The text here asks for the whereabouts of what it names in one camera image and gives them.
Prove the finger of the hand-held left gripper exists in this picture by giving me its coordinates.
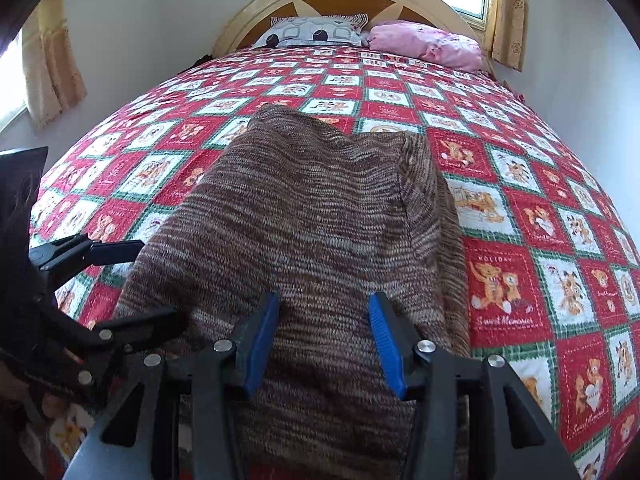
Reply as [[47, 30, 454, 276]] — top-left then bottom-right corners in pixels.
[[28, 234, 146, 292], [74, 307, 190, 387]]

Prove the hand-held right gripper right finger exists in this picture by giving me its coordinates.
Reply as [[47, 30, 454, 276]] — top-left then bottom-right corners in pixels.
[[368, 291, 581, 480]]

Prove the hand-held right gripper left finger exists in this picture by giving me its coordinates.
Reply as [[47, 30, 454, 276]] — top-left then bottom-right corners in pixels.
[[62, 291, 281, 480]]

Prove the brown knitted sweater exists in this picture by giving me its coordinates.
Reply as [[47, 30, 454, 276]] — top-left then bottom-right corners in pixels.
[[112, 105, 472, 480]]

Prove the yellow curtain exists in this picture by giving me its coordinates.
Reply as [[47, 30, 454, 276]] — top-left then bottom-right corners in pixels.
[[21, 0, 88, 129], [481, 0, 529, 72]]

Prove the red printed blanket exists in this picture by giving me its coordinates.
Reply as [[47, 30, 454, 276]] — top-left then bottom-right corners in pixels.
[[20, 45, 640, 480]]

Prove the grey patterned pillow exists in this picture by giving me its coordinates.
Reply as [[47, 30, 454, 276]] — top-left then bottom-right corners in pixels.
[[252, 13, 370, 50]]

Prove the pink pillow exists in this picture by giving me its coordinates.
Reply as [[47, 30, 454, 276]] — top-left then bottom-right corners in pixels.
[[367, 21, 483, 73]]

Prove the cream wooden headboard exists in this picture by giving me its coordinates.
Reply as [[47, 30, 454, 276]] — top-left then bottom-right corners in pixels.
[[212, 0, 498, 78]]

